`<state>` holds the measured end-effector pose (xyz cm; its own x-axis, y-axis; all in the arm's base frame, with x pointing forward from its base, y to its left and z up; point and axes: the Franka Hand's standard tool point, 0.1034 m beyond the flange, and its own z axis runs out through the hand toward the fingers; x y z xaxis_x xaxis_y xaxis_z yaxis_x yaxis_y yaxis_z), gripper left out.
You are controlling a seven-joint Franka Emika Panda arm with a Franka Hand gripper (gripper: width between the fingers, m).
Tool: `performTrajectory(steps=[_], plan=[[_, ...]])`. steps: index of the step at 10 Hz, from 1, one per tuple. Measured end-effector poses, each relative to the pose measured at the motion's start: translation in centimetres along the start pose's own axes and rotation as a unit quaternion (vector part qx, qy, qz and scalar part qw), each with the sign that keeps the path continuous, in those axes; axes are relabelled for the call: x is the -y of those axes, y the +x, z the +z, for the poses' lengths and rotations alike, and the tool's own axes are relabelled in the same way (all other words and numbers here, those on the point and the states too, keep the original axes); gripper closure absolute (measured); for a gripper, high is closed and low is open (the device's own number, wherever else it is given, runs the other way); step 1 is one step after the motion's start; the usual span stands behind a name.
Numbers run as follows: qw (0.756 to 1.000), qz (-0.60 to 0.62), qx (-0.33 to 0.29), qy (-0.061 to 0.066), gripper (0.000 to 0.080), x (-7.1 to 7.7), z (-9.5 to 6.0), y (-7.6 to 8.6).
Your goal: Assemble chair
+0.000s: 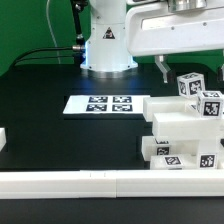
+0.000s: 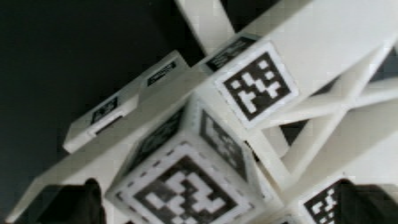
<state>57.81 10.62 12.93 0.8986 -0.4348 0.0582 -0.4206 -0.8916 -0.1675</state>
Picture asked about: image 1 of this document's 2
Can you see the white chair backrest frame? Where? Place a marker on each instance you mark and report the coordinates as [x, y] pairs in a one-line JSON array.
[[175, 118]]

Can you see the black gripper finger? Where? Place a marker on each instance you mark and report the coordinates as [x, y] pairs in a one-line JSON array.
[[221, 73]]

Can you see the white cube nut with marker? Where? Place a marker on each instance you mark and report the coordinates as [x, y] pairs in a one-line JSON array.
[[210, 104]]

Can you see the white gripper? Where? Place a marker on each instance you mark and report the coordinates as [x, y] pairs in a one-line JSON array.
[[161, 27]]

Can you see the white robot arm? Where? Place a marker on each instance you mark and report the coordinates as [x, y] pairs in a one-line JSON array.
[[124, 29]]

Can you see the white marker base sheet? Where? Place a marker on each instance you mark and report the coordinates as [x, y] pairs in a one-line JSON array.
[[104, 104]]

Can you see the white U-shaped fence frame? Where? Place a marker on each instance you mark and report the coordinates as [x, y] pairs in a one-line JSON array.
[[111, 184]]

